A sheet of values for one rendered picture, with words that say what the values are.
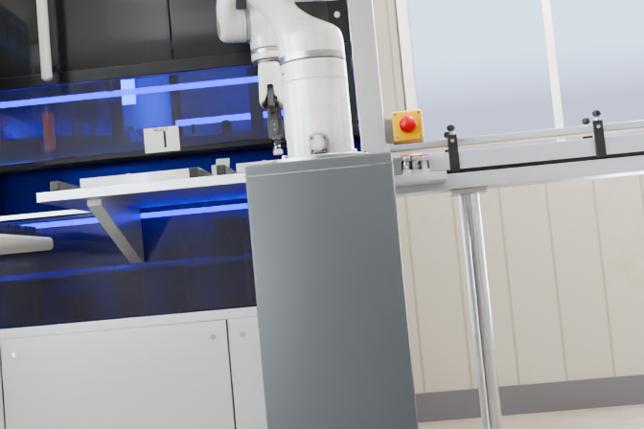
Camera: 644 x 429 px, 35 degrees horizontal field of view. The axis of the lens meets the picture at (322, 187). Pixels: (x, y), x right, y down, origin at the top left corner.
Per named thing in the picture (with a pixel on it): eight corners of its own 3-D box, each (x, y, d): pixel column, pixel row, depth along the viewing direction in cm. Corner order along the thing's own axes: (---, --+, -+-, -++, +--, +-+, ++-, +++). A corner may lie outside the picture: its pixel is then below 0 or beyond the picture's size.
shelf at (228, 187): (102, 214, 255) (102, 206, 255) (383, 187, 251) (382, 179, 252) (36, 202, 207) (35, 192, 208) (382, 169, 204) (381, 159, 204)
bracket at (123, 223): (131, 263, 246) (127, 209, 247) (144, 261, 246) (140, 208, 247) (91, 262, 212) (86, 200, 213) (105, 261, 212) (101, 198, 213)
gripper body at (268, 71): (256, 65, 242) (260, 112, 242) (250, 56, 232) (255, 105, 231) (287, 62, 242) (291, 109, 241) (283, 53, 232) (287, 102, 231)
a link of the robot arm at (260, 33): (249, 47, 232) (289, 45, 234) (243, -11, 233) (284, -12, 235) (244, 55, 240) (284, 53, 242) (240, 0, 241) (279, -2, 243)
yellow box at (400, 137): (394, 145, 251) (391, 116, 251) (423, 142, 250) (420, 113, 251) (394, 141, 243) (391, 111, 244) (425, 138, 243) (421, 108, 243)
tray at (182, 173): (121, 204, 255) (120, 190, 255) (225, 194, 254) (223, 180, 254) (80, 194, 221) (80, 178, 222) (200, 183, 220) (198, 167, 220)
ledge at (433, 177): (392, 188, 257) (391, 180, 257) (444, 183, 256) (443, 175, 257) (392, 184, 243) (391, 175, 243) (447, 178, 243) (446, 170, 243)
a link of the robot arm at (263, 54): (253, 56, 242) (254, 69, 242) (248, 48, 233) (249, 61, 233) (288, 53, 242) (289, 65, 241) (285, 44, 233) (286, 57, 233)
